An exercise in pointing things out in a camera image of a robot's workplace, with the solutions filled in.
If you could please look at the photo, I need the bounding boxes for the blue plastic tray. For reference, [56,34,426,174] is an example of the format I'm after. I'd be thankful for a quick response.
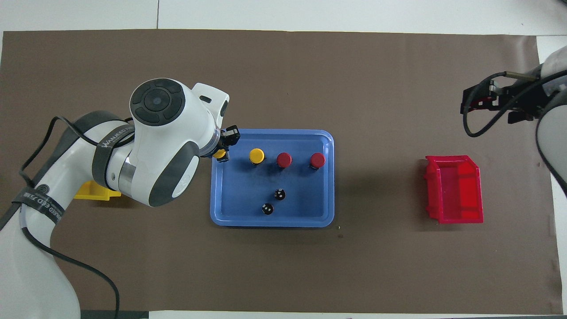
[210,129,335,228]

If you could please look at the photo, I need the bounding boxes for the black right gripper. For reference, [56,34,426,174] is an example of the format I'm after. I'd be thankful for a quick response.
[462,80,550,124]

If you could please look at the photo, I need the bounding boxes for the black strap on left arm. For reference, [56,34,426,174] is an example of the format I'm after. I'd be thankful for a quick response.
[11,185,67,224]
[91,124,136,191]

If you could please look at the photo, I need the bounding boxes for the yellow plastic bin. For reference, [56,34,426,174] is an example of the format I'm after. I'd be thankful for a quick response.
[73,179,122,202]

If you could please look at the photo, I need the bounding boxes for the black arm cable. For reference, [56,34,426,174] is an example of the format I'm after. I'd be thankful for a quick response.
[462,71,567,138]
[19,116,136,319]

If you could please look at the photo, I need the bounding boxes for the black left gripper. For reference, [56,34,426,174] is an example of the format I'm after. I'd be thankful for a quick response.
[220,125,241,162]

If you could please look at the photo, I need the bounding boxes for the brown paper table mat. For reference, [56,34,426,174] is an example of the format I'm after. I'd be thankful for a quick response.
[0,29,563,316]

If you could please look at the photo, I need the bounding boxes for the red plastic bin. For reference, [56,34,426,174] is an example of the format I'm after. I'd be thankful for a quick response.
[423,155,484,224]

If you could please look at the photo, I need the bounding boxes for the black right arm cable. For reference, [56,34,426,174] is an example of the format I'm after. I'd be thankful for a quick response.
[462,71,567,138]

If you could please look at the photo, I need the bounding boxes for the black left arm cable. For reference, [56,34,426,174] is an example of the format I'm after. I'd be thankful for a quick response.
[19,116,136,319]

